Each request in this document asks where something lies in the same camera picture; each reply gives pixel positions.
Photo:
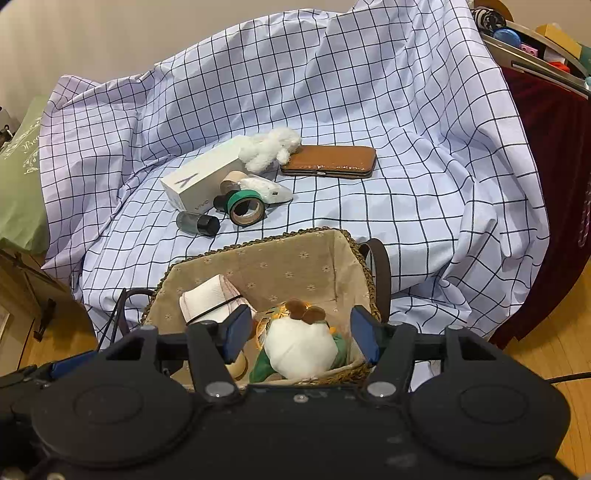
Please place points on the white cardboard box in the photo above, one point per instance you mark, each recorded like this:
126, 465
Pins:
203, 180

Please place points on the small black bottle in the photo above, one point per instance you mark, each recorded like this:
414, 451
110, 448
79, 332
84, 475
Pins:
220, 202

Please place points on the red toy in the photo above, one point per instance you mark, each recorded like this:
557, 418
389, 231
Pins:
556, 61

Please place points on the dark red velvet cloth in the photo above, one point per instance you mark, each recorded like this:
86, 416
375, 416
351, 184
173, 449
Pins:
558, 207

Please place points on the grey metal tray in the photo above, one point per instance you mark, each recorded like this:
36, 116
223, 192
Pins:
531, 62

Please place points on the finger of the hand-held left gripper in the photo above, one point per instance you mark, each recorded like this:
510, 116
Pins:
71, 364

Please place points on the wooden cabinet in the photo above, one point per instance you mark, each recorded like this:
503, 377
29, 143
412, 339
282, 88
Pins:
27, 304

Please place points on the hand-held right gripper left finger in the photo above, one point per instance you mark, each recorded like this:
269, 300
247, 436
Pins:
238, 334

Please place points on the orange handheld fan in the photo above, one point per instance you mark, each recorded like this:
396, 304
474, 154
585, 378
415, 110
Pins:
265, 330

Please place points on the brown leather case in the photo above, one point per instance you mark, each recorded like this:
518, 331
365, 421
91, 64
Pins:
330, 161

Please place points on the pink toy block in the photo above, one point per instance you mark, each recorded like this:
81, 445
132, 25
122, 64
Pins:
528, 49

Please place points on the green tape roll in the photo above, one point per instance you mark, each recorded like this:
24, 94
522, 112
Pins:
247, 210

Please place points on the white green plush toy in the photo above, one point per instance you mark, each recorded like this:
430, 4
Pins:
300, 346

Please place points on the white fluffy plush toy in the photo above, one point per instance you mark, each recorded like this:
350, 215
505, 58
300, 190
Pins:
270, 147

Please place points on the blue ball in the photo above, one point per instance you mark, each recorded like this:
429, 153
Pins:
506, 36

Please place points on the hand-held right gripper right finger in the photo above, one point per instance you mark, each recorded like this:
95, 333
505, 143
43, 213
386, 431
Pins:
364, 334

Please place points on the green printed cushion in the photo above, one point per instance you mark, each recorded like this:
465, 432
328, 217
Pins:
21, 194

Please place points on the pink white sock bundle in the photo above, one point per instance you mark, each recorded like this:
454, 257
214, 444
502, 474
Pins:
207, 295

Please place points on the beige tape roll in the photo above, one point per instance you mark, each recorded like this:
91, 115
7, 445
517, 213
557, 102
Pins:
232, 177

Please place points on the white checked bed sheet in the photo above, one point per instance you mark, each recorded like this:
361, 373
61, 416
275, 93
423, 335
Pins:
346, 92

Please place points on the white plastic packet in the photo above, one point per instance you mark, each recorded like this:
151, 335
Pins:
272, 190

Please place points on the wicker basket with fabric lining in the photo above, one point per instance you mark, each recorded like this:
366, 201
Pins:
295, 267

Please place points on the yellow box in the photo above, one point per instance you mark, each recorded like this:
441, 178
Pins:
558, 39

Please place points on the grey bottle with black cap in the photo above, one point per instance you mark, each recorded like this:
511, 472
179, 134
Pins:
196, 223

